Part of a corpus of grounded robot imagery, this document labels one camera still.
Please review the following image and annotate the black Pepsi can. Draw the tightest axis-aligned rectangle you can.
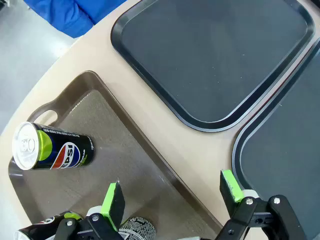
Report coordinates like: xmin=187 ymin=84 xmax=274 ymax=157
xmin=13 ymin=211 xmax=83 ymax=240
xmin=11 ymin=121 xmax=95 ymax=171

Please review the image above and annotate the person's blue jacket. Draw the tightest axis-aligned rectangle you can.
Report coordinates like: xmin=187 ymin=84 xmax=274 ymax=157
xmin=27 ymin=0 xmax=128 ymax=39

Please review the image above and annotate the brown plastic tray with handles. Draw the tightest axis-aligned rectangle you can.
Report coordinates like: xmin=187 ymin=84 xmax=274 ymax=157
xmin=7 ymin=70 xmax=223 ymax=240

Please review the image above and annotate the dark grey plastic tray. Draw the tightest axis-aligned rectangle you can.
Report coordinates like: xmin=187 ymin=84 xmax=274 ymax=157
xmin=110 ymin=0 xmax=316 ymax=133
xmin=231 ymin=37 xmax=320 ymax=240

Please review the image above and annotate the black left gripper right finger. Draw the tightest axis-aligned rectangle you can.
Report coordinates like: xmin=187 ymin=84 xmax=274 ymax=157
xmin=214 ymin=169 xmax=308 ymax=240

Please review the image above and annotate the black white patterned can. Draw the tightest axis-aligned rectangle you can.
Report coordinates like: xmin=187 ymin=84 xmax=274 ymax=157
xmin=117 ymin=216 xmax=157 ymax=240

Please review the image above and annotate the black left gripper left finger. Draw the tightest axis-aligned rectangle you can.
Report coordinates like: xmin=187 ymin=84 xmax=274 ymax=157
xmin=53 ymin=180 xmax=126 ymax=240

